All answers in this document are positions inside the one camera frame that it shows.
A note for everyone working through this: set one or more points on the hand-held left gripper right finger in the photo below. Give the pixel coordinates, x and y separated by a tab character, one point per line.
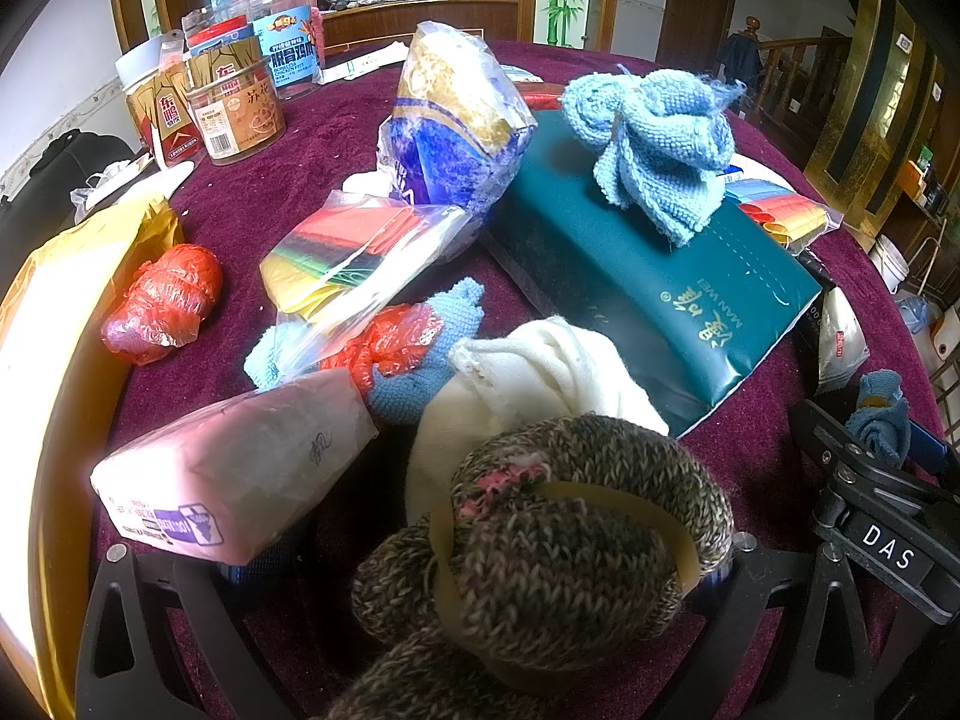
739	585

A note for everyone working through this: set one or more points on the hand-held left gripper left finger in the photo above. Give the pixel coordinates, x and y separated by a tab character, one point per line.
240	607

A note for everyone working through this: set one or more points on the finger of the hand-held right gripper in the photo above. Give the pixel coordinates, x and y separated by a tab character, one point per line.
825	431
934	450

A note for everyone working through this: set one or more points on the blue towel with rubber band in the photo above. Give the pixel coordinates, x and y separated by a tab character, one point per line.
881	416

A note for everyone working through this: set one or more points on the brown knitted sock bundle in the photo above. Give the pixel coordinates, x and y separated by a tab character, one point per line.
570	532

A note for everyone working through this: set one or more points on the white snack packet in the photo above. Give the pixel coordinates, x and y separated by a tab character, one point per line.
840	341

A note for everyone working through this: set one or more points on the clear plastic water bottle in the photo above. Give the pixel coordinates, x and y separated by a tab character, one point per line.
913	319

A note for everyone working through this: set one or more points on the pink tissue packet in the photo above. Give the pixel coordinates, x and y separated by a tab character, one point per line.
240	457

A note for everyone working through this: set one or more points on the black packet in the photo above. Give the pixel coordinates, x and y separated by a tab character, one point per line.
814	270

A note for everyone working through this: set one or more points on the white plastic bucket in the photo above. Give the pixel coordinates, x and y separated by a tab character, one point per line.
891	262

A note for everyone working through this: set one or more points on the pack of coloured cloths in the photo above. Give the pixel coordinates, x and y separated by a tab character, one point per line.
780	210

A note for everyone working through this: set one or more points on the white cloth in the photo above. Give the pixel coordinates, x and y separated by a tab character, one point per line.
540	375

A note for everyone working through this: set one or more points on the red plastic bag bundle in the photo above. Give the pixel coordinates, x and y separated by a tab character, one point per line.
390	345
165	304

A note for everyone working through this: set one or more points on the light blue knitted cloth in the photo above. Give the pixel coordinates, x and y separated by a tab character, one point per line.
450	311
660	142

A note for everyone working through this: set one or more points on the wooden stair railing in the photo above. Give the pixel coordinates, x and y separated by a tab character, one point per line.
802	82

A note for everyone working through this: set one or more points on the yellow paper bag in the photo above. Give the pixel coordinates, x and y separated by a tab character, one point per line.
67	300

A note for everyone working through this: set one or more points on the gold and black cabinet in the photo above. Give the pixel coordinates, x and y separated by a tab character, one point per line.
862	67

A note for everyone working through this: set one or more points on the bag of rainbow coloured cloths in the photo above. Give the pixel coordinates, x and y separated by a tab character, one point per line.
352	255

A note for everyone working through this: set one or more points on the red packet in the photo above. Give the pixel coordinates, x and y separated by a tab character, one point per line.
541	99

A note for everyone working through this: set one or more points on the white plastic bag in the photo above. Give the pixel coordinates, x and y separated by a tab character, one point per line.
120	180

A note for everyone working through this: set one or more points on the brown wooden door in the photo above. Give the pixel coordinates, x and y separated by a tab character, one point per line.
697	0

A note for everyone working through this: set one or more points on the black chair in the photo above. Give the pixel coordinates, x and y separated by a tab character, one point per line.
52	180

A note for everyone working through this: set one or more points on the blue and gold plastic bag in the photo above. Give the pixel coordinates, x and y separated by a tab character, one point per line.
457	120

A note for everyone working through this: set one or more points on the clear jar with orange label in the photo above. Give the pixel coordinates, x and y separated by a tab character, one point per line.
240	120

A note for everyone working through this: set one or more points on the white paper packet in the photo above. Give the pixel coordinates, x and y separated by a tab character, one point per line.
360	64

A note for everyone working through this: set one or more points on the clear jar with blue label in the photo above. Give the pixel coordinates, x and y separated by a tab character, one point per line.
289	52

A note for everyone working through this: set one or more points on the wooden counter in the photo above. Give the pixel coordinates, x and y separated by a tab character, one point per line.
420	19

